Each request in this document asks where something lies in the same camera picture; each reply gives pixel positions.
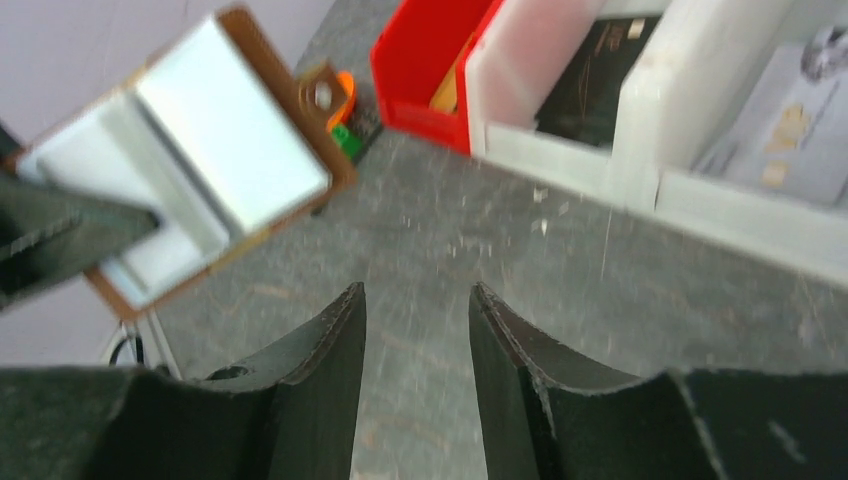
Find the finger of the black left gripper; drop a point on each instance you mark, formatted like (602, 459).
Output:
(49, 235)

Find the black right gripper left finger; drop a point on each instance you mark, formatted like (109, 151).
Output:
(289, 411)

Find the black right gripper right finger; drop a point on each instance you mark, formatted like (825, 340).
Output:
(550, 412)

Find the brown leather card holder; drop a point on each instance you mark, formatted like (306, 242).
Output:
(211, 137)

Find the black card in bin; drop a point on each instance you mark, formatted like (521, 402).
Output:
(583, 104)

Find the cards in red bin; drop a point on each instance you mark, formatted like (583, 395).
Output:
(445, 97)

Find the cards in white bin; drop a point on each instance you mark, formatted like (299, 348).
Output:
(790, 137)

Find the green toy block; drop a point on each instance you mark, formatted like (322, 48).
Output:
(348, 142)

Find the white plastic bin left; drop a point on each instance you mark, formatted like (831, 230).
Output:
(670, 105)

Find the white plastic bin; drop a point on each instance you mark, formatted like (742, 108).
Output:
(670, 105)
(779, 228)

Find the white plastic bin right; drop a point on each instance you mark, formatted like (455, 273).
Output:
(779, 228)

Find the red plastic bin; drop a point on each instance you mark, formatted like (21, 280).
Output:
(423, 41)

